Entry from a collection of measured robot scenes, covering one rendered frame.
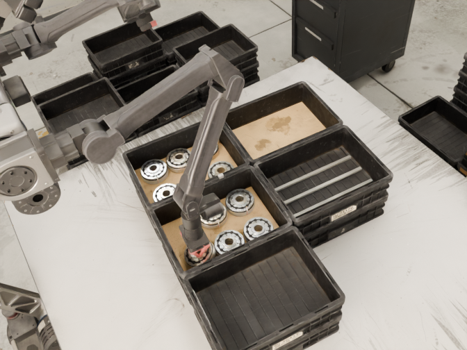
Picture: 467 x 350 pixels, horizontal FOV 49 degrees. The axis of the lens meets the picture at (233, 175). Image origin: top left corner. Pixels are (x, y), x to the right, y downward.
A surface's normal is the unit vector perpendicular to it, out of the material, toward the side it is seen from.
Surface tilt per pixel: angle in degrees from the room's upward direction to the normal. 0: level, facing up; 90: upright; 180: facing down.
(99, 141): 78
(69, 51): 0
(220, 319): 0
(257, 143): 0
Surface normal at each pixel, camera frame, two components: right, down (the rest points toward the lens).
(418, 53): -0.08, -0.64
